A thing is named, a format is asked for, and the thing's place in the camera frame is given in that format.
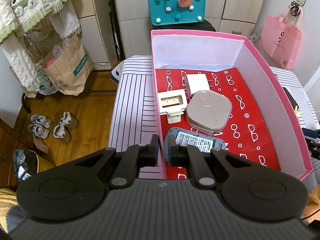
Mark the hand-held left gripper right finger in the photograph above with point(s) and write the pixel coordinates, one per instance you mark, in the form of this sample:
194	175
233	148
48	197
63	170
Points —
171	152

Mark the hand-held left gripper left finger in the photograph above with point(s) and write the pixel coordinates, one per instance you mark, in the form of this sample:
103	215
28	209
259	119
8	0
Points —
156	152

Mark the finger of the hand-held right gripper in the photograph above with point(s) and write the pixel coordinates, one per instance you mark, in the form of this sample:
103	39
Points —
312	132
315	150

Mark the blue-grey device with label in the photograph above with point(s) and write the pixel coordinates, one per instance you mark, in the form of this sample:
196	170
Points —
195	142

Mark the matte black box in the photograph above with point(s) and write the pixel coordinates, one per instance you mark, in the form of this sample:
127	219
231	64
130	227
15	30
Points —
288	96

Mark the cream plastic adapter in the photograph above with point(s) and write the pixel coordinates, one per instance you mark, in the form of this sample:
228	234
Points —
172	100

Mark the pink cardboard box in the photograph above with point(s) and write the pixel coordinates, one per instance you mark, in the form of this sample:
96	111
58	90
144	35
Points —
275	92

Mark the beige rounded case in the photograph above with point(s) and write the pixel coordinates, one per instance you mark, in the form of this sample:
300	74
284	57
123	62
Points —
208	111

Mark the white charger plug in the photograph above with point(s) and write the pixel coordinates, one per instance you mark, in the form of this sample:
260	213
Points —
196	83

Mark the gold clip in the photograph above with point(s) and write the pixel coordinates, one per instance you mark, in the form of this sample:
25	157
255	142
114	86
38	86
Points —
297	110

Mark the striped tablecloth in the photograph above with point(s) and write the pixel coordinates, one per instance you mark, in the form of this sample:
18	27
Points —
130	105

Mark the red sheet with white print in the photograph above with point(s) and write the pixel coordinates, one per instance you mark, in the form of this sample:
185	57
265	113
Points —
250	120

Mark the pink shopping bag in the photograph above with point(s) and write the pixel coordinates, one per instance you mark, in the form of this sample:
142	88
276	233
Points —
280	42

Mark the yellow basket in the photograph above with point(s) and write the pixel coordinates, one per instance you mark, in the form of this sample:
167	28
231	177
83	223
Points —
43	161

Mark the brown paper bag green label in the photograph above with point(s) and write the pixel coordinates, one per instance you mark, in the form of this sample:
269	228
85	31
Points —
72	65

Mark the light wood wardrobe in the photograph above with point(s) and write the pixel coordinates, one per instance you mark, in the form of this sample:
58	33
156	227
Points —
135	30

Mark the white and green plastic bag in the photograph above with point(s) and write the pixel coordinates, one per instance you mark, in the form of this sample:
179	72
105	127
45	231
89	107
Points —
45	85

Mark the dark plastic bag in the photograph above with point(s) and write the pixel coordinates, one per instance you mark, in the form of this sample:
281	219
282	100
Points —
23	165

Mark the black clothes rack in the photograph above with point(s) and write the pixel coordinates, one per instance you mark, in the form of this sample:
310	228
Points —
25	102

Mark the black pole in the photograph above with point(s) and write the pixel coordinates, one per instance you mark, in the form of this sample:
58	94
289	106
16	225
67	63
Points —
115	17

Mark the teal felt handbag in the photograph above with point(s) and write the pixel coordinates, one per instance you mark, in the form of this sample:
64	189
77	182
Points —
175	7

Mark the yellow striped cloth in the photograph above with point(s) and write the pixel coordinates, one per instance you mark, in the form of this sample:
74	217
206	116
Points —
7	197

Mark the brown paper bag black print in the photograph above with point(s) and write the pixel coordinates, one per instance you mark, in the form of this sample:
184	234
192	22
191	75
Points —
42	37

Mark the cream and green fluffy robe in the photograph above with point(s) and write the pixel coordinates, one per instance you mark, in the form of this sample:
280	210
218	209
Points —
30	5

